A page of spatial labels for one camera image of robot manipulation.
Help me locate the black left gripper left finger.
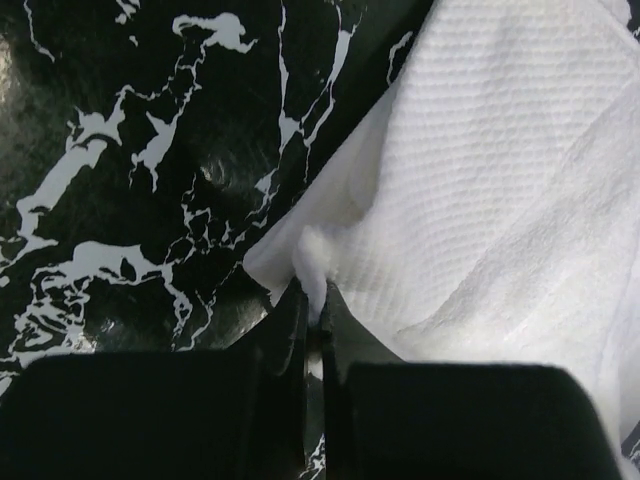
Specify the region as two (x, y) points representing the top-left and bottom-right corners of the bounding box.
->
(1, 281), (307, 479)

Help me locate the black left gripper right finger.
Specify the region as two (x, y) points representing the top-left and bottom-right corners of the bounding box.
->
(320, 285), (621, 479)

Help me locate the white towel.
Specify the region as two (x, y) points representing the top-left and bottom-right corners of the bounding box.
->
(243, 1), (639, 441)

